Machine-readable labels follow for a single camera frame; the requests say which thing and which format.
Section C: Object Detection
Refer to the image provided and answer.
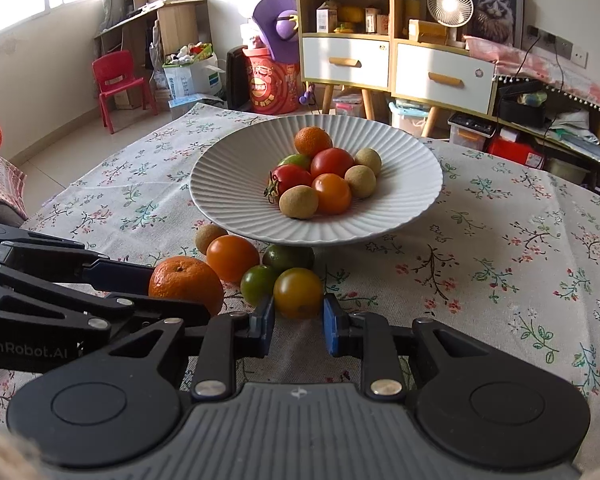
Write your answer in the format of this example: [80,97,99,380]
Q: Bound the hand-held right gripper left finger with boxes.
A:
[112,295,277,401]

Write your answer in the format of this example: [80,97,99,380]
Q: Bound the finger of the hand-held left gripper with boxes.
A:
[0,221,155,295]
[0,261,215,334]

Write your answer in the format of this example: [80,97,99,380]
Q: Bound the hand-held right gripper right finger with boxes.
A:
[323,292,486,397]

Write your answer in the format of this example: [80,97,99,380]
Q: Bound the mandarin orange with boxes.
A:
[294,126,334,157]
[148,255,225,317]

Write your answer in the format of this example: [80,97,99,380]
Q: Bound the dark orange-green tomato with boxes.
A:
[273,267,325,319]

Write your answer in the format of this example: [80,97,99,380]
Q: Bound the large brown kiwi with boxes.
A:
[279,185,320,220]

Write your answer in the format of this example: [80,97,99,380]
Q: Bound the small orange tomato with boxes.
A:
[312,173,353,215]

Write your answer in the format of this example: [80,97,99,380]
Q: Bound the white ribbed plate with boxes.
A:
[189,114,443,247]

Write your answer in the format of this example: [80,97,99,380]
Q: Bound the brown longan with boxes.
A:
[354,147,383,177]
[344,165,377,199]

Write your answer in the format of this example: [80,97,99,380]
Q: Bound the red tomato with stem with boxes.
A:
[264,164,314,206]

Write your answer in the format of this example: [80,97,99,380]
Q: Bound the light green tomato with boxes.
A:
[277,154,312,171]

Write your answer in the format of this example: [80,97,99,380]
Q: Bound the person's left forearm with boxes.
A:
[0,422,48,480]

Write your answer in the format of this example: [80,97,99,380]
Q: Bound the small green tomato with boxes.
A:
[240,264,281,307]

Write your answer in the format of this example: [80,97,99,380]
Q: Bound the large green tomato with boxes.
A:
[262,243,316,273]

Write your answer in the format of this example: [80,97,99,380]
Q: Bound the large orange tomato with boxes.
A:
[206,235,261,283]

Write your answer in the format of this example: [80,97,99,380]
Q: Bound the small brown kiwi top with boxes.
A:
[195,223,229,256]

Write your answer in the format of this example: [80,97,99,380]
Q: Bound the pink striped cloth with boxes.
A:
[0,155,29,222]

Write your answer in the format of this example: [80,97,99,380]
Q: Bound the floral tablecloth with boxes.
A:
[0,102,600,467]

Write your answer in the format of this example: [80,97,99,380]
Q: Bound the light blue carton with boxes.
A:
[167,92,227,111]

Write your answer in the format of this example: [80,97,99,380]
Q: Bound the red plastic chair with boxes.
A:
[91,50,159,135]

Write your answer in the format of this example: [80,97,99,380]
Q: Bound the white storage box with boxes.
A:
[162,42,226,101]

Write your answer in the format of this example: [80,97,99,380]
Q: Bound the clear pink storage box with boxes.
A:
[331,92,366,119]

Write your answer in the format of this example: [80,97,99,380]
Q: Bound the clear teal-lid storage box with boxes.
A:
[388,100,433,137]

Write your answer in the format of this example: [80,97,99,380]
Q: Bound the black upright appliance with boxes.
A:
[226,46,251,111]

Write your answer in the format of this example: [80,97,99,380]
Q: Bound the clear black-lid storage box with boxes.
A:
[447,112,496,151]

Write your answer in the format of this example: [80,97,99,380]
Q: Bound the red printed bucket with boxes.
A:
[242,47,301,115]

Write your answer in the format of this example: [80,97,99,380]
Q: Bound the red box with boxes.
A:
[487,135,546,169]

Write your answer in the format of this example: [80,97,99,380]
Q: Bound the wooden desk with shelves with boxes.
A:
[94,0,212,72]

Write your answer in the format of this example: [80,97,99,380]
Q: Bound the wooden cabinet with white drawers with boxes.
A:
[296,0,499,123]

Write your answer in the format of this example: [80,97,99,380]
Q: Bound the black bag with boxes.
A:
[496,80,561,129]

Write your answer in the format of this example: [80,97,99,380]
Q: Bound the purple plush toy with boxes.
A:
[251,0,301,63]

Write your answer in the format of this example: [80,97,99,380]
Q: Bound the yellow box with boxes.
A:
[408,19,449,45]

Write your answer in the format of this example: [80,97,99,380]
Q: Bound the small white desk fan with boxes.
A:
[426,0,476,45]

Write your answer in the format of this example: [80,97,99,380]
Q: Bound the pink fringed cover cloth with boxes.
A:
[465,35,600,121]

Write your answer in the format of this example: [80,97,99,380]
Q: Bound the framed cat picture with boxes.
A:
[458,0,526,49]

